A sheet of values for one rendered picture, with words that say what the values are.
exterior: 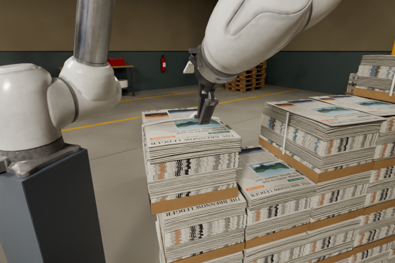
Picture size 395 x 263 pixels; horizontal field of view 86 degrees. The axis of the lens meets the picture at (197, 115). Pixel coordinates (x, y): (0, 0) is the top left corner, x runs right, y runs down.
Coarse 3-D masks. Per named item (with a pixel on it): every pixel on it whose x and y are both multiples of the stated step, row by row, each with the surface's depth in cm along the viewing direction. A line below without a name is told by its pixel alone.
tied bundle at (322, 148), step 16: (272, 112) 101; (288, 112) 90; (272, 128) 102; (288, 128) 92; (304, 128) 83; (320, 128) 76; (336, 128) 75; (352, 128) 78; (368, 128) 81; (272, 144) 102; (288, 144) 93; (304, 144) 84; (320, 144) 76; (336, 144) 78; (352, 144) 81; (368, 144) 84; (304, 160) 85; (320, 160) 78; (336, 160) 80; (352, 160) 83; (368, 160) 86
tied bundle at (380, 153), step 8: (384, 120) 82; (392, 120) 83; (384, 128) 83; (392, 128) 84; (384, 136) 85; (392, 136) 86; (376, 144) 86; (384, 144) 86; (392, 144) 87; (376, 152) 86; (384, 152) 87; (392, 152) 88; (376, 160) 88
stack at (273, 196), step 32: (256, 160) 98; (256, 192) 76; (288, 192) 77; (320, 192) 83; (352, 192) 89; (384, 192) 95; (160, 224) 77; (192, 224) 68; (224, 224) 72; (256, 224) 77; (288, 224) 82; (352, 224) 94; (384, 224) 103; (192, 256) 72; (256, 256) 81; (288, 256) 86; (320, 256) 94; (352, 256) 102; (384, 256) 111
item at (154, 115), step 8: (144, 112) 90; (152, 112) 89; (160, 112) 89; (168, 112) 89; (176, 112) 90; (184, 112) 90; (192, 112) 90; (144, 120) 80; (152, 120) 80; (144, 128) 80; (144, 144) 83
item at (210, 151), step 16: (160, 128) 72; (176, 128) 72; (192, 128) 72; (208, 128) 72; (224, 128) 72; (160, 144) 59; (176, 144) 60; (192, 144) 61; (208, 144) 63; (224, 144) 65; (240, 144) 66; (160, 160) 60; (176, 160) 62; (192, 160) 63; (208, 160) 65; (224, 160) 67; (160, 176) 62; (176, 176) 64; (192, 176) 65; (208, 176) 67; (224, 176) 69; (160, 192) 64; (176, 192) 65; (192, 192) 66; (208, 192) 68
